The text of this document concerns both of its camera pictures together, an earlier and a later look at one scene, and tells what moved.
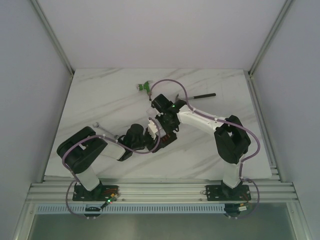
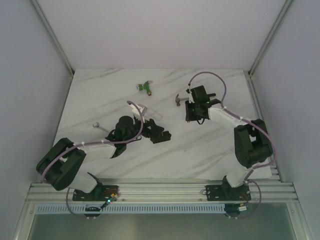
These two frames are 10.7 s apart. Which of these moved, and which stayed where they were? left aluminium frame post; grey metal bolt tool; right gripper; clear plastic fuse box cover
Moved: right gripper
Stayed: left aluminium frame post; clear plastic fuse box cover; grey metal bolt tool
